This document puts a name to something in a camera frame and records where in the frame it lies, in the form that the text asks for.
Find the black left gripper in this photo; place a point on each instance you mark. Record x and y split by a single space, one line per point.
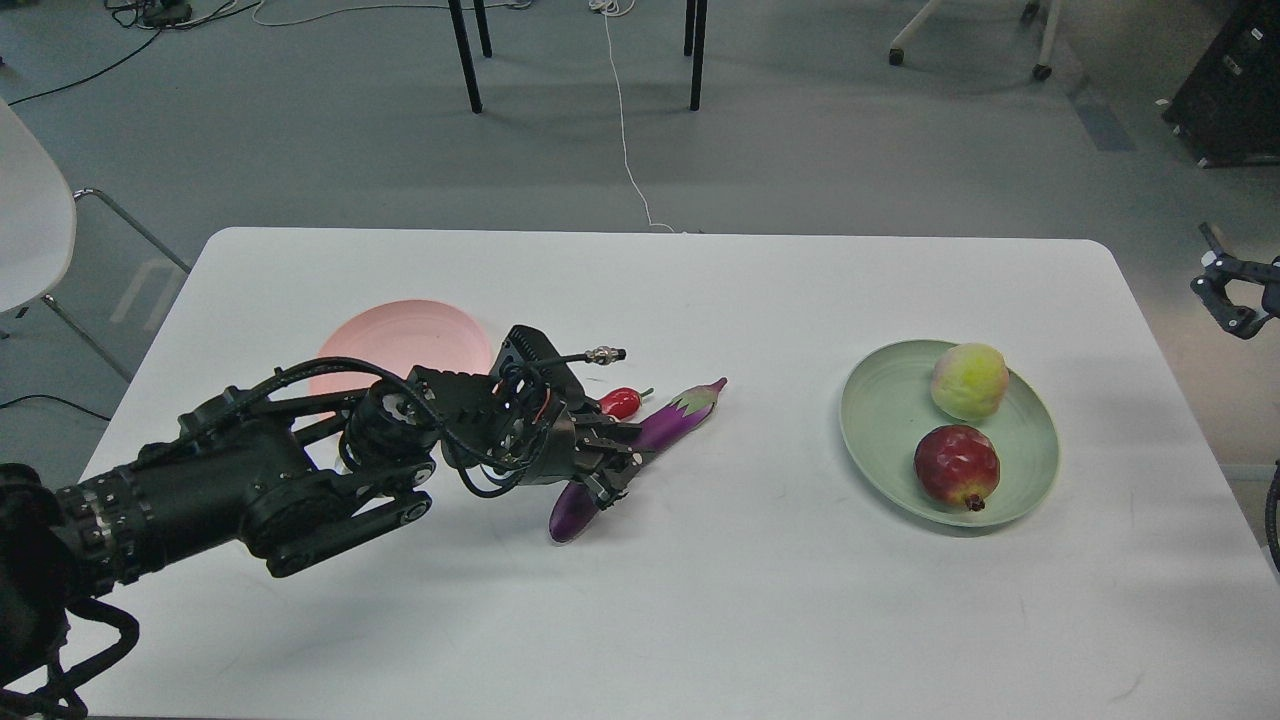
539 446

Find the pink plate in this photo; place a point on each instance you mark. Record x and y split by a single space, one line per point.
413 332

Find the green plate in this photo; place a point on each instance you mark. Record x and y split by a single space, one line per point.
886 408

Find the red pomegranate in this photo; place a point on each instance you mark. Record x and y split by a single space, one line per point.
958 466

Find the purple eggplant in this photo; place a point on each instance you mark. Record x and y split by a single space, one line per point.
661 430

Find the red chili pepper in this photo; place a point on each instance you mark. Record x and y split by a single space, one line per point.
623 402

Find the white chair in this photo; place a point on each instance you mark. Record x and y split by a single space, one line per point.
39 229

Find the white rolling chair base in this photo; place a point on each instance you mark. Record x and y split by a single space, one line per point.
1021 36

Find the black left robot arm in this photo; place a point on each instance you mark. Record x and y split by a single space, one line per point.
314 461

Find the yellow green peach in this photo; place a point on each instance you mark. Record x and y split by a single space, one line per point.
970 381

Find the black table leg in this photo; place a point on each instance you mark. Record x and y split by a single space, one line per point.
695 31
464 49

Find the black equipment case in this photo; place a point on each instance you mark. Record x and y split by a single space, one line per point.
1227 110

